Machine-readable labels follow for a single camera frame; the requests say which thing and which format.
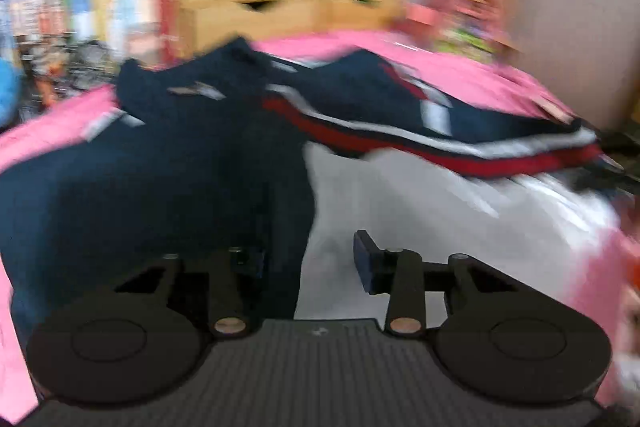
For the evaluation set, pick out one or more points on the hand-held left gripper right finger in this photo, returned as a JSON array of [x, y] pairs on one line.
[[365, 262]]

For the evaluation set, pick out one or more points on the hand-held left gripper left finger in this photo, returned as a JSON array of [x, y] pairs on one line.
[[250, 264]]

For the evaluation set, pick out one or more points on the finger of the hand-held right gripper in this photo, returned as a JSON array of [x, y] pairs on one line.
[[615, 174]]

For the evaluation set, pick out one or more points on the white and navy jacket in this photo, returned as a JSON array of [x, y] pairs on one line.
[[150, 172]]

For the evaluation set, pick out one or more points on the pink blanket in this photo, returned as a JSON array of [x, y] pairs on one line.
[[475, 72]]

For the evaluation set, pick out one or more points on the pink miniature dollhouse model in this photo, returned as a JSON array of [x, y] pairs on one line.
[[475, 2]]

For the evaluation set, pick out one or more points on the wooden desk organizer with drawers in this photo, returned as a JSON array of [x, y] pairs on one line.
[[290, 14]]

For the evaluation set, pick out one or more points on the black bicycle model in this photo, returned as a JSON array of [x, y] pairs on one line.
[[75, 67]]

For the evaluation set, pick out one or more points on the blue round plush ball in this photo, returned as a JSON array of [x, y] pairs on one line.
[[7, 77]]

